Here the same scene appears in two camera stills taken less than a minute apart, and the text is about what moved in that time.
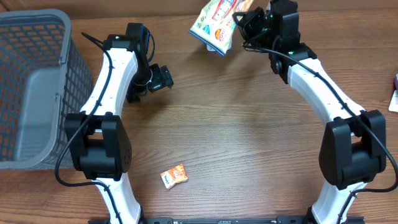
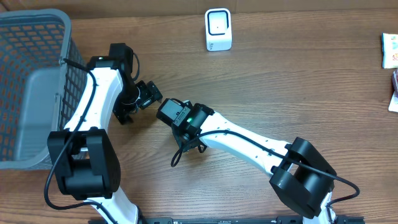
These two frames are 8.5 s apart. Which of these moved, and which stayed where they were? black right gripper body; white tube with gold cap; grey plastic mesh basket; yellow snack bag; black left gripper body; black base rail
Moved: black right gripper body; black left gripper body; yellow snack bag
Stayed: black base rail; white tube with gold cap; grey plastic mesh basket
